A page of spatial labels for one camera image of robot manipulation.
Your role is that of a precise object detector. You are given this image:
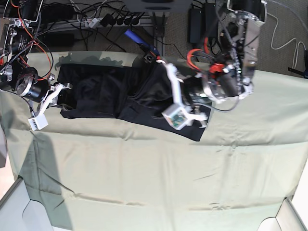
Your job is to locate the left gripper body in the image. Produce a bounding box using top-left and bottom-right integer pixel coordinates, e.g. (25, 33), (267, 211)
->
(156, 59), (209, 128)

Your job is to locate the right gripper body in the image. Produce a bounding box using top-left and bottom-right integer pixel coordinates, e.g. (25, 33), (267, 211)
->
(36, 83), (72, 116)

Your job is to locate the black T-shirt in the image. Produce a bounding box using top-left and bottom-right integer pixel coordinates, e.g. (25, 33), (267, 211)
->
(58, 63), (204, 141)

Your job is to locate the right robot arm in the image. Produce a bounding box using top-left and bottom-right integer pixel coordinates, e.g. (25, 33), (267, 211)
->
(0, 0), (76, 117)

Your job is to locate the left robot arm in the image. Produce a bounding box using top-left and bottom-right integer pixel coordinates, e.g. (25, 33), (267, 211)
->
(157, 0), (267, 130)

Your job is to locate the black adapter on left floor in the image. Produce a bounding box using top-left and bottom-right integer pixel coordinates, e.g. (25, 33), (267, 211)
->
(39, 33), (75, 47)

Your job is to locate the green table cloth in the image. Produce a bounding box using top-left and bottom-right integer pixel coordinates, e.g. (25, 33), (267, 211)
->
(0, 51), (308, 231)

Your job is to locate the black power adapter brick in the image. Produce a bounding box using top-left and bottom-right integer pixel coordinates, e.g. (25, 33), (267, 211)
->
(188, 8), (203, 44)

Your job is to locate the blue orange bar clamp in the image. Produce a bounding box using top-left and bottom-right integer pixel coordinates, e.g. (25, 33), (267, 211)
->
(125, 29), (160, 63)

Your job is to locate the black power strip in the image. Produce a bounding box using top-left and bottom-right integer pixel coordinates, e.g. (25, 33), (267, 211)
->
(85, 13), (144, 29)

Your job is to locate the white bin lower left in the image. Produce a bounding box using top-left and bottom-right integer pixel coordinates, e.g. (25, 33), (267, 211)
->
(0, 178), (53, 231)

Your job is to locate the white bin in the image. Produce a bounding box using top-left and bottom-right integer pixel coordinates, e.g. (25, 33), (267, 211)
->
(0, 178), (53, 231)
(257, 198), (308, 231)

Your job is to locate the white bin lower right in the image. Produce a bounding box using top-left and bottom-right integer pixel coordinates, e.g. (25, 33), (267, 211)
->
(257, 198), (308, 231)

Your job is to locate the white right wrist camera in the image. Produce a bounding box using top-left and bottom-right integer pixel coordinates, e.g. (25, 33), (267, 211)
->
(28, 114), (48, 131)

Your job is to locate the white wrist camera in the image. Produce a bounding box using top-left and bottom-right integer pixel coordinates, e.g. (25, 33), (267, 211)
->
(28, 114), (48, 131)
(162, 103), (192, 130)

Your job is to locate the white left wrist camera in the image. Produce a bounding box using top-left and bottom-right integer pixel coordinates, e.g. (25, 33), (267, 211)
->
(162, 103), (192, 130)

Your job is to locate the aluminium frame post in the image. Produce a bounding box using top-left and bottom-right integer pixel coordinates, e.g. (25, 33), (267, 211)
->
(149, 12), (169, 56)

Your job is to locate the grey cable on floor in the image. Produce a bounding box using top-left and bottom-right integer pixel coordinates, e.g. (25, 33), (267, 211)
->
(264, 0), (308, 70)

